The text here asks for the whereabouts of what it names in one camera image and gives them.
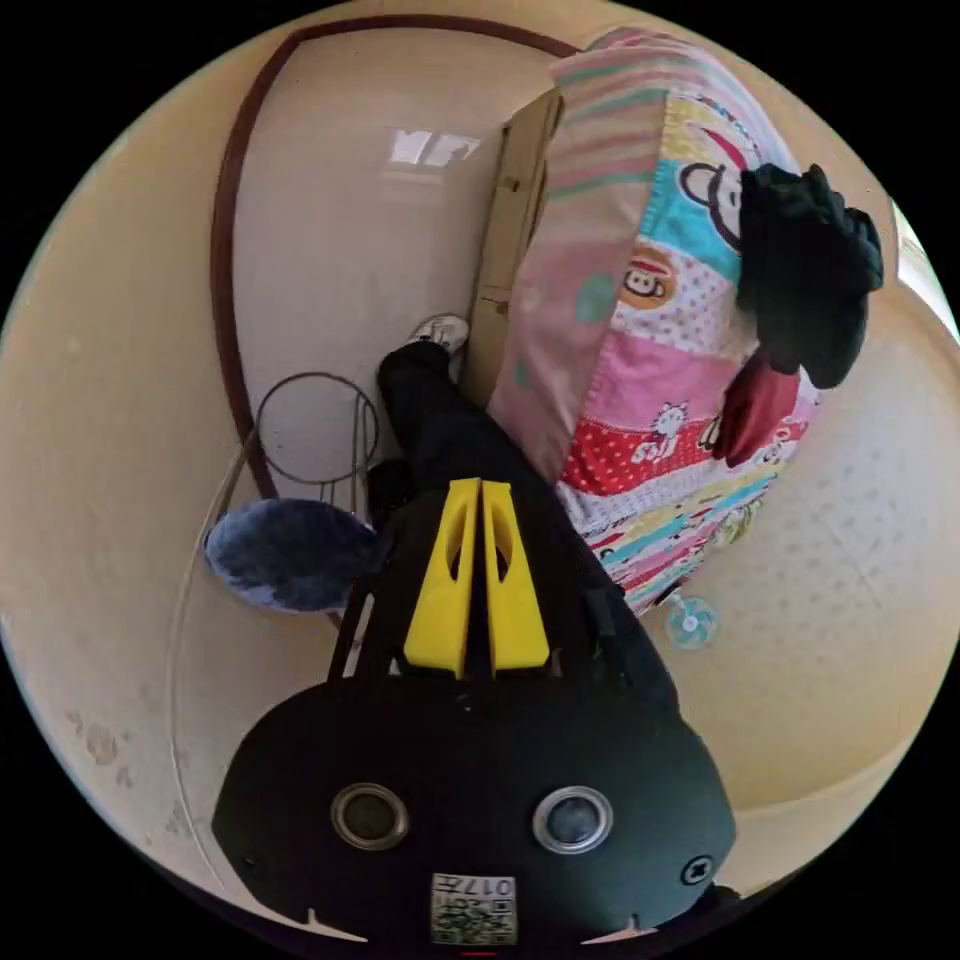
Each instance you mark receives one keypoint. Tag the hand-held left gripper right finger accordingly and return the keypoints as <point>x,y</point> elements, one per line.
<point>517,607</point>

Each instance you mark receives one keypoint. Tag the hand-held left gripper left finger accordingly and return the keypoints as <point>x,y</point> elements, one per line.
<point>439,600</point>

